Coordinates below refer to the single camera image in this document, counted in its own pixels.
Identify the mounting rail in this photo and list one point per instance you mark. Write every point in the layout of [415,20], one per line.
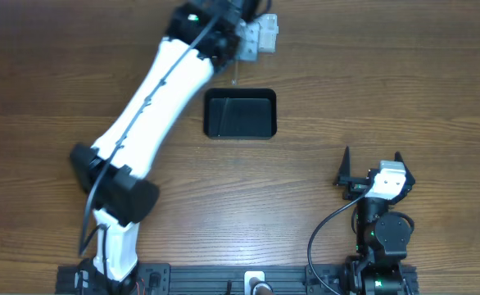
[207,280]

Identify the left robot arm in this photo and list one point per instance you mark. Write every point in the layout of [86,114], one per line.
[162,106]

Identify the black tray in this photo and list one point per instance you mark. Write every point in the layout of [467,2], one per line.
[252,119]

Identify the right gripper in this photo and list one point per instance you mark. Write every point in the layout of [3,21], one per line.
[352,187]

